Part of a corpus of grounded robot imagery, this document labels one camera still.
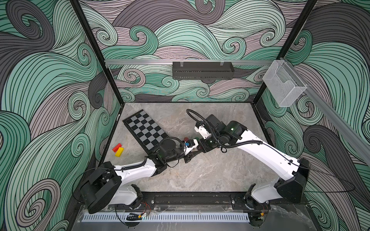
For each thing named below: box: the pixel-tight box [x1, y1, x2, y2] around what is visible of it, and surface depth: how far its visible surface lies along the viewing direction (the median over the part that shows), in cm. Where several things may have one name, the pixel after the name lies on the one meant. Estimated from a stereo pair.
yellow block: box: [114, 146, 125, 158], surface depth 93 cm
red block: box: [112, 142, 122, 153], surface depth 94 cm
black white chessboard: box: [122, 108, 170, 155], surface depth 102 cm
